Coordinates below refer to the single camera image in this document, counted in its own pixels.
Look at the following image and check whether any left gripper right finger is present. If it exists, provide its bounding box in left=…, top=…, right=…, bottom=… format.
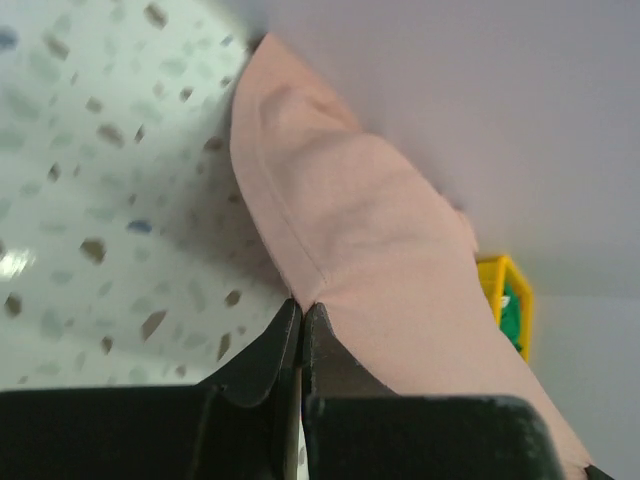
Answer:
left=302, top=304, right=564, bottom=479

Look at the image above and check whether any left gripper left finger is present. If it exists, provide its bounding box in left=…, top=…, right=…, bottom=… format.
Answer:
left=1, top=300, right=302, bottom=479

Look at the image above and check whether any pink t shirt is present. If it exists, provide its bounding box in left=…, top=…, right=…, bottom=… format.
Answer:
left=230, top=34, right=591, bottom=479

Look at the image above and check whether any green t shirt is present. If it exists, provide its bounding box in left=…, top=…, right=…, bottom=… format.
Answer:
left=500, top=283, right=522, bottom=352

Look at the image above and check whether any yellow plastic bin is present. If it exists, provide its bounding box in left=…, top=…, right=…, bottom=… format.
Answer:
left=476, top=255, right=534, bottom=363

